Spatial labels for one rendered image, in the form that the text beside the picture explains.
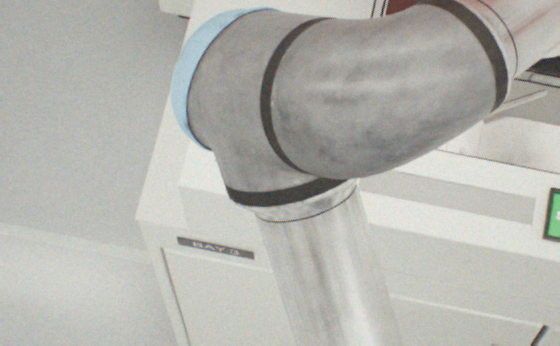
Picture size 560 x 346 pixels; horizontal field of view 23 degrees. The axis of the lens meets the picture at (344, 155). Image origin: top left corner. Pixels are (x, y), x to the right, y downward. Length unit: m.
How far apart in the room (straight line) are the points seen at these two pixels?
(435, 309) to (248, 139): 0.66
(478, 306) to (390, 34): 0.69
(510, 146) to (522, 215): 0.13
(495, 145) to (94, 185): 1.09
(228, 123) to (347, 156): 0.11
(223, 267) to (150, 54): 0.96
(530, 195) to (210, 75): 0.49
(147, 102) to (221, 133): 1.47
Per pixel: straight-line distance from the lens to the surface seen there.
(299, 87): 0.93
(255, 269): 1.59
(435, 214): 1.37
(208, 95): 1.01
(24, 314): 2.38
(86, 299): 2.36
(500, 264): 1.41
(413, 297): 1.58
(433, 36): 0.93
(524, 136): 1.51
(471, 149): 1.46
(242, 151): 1.01
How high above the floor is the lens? 2.25
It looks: 68 degrees down
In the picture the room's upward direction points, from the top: 5 degrees clockwise
